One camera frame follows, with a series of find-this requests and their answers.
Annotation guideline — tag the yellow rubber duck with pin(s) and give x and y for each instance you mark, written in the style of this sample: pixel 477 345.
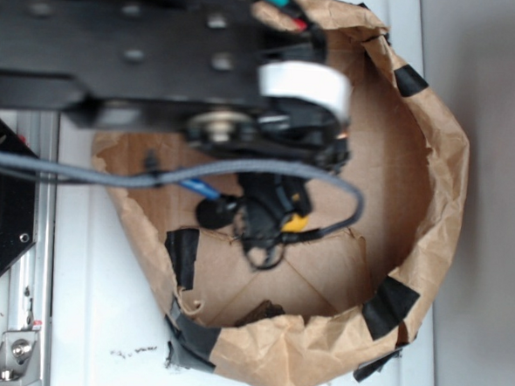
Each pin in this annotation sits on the yellow rubber duck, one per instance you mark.
pixel 295 223

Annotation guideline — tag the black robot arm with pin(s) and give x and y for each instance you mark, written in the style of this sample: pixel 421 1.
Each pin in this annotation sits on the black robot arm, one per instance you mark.
pixel 132 65

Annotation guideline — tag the aluminium extrusion rail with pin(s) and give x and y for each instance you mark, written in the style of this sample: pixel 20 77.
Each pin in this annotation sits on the aluminium extrusion rail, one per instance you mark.
pixel 30 296

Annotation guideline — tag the brown paper bag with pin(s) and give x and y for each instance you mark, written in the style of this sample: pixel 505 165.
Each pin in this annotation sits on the brown paper bag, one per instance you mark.
pixel 352 297

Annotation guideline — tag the silver corner bracket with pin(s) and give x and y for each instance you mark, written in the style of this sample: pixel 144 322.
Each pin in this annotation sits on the silver corner bracket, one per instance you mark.
pixel 20 358

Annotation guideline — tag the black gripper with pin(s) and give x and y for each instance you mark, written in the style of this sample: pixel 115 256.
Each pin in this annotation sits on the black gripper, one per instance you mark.
pixel 275 120

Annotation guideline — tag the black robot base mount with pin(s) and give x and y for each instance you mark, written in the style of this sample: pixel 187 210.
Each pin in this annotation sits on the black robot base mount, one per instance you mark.
pixel 18 196

